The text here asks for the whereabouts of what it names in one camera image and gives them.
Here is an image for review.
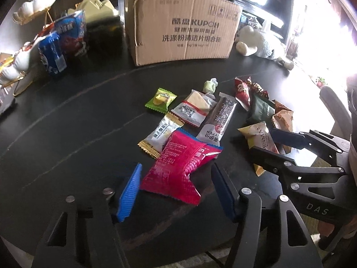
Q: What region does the dark green snack packet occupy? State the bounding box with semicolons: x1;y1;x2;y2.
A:
247;93;275;124

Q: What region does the blue snack cup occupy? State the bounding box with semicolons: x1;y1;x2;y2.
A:
54;10;87;56

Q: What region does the brown cardboard box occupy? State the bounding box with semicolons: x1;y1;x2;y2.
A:
125;0;242;66

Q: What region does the white shell snack bowl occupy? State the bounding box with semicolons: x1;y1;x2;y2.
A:
1;41;39;87

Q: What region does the white cheese snack packet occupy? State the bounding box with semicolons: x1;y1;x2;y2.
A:
171;90;217;127

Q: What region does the yellow cream snack packet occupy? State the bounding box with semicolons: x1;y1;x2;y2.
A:
237;121;280;177

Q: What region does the green yellow candy packet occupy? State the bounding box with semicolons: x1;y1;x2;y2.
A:
145;88;177;114

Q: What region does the pale green wrapped candy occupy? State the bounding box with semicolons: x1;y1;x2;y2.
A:
203;78;218;94

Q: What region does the white plush sheep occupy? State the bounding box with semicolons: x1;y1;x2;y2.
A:
236;25;295;71

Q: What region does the blue soda can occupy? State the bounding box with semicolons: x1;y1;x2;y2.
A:
38;31;67;77

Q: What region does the red white candy packet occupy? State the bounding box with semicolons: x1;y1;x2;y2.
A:
234;77;251;111

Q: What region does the white gold candy packet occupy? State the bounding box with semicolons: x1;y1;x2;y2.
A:
137;113;185;159

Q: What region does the orange brown snack packet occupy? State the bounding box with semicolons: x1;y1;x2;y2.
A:
271;99;294;154

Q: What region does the brown white snack bar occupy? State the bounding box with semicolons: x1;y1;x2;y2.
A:
196;93;237;147

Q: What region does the red snack packet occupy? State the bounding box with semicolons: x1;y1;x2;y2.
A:
140;128;223;206

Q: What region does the upper white shell bowl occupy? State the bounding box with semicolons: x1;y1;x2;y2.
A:
12;0;56;25

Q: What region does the gold mountain tissue box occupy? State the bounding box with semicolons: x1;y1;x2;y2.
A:
67;0;119;24

